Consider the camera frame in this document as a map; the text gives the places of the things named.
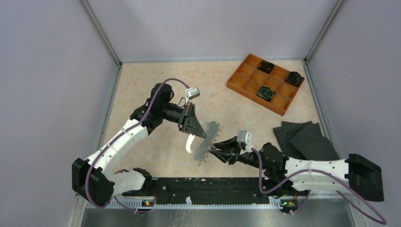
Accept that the black rolled item top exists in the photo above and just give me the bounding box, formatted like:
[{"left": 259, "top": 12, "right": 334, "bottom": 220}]
[{"left": 257, "top": 61, "right": 275, "bottom": 74}]

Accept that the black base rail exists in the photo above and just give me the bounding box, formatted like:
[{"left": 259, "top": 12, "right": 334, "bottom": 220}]
[{"left": 122, "top": 176, "right": 311, "bottom": 206}]

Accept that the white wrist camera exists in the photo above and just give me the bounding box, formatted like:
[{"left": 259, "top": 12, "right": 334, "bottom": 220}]
[
  {"left": 185, "top": 87, "right": 200, "bottom": 100},
  {"left": 236, "top": 130, "right": 253, "bottom": 155}
]

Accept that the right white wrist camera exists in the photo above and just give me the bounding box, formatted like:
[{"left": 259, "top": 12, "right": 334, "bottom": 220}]
[{"left": 236, "top": 130, "right": 253, "bottom": 155}]

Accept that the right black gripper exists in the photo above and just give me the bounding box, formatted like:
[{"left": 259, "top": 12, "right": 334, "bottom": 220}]
[{"left": 208, "top": 136, "right": 267, "bottom": 170}]

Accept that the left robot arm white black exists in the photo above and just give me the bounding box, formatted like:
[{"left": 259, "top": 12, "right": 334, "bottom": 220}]
[{"left": 72, "top": 82, "right": 207, "bottom": 208}]

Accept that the grey slotted cable duct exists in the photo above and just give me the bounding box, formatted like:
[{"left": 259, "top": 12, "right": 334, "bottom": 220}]
[{"left": 106, "top": 196, "right": 294, "bottom": 210}]

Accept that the black rolled item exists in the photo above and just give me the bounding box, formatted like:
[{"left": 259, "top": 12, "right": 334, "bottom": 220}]
[
  {"left": 257, "top": 61, "right": 275, "bottom": 74},
  {"left": 285, "top": 71, "right": 305, "bottom": 87}
]

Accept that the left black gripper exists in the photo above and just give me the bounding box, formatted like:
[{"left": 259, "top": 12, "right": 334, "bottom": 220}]
[{"left": 161, "top": 101, "right": 207, "bottom": 138}]

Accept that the black foam mat lower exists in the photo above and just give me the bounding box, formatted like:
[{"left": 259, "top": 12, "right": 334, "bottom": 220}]
[{"left": 289, "top": 123, "right": 340, "bottom": 161}]

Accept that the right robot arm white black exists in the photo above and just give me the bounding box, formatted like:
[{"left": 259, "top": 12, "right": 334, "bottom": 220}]
[{"left": 210, "top": 137, "right": 384, "bottom": 202}]

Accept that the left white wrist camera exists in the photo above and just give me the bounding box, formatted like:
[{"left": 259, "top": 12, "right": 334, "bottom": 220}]
[{"left": 185, "top": 87, "right": 200, "bottom": 100}]

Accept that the black rolled item right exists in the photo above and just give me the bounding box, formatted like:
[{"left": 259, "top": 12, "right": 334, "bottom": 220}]
[{"left": 285, "top": 71, "right": 305, "bottom": 87}]

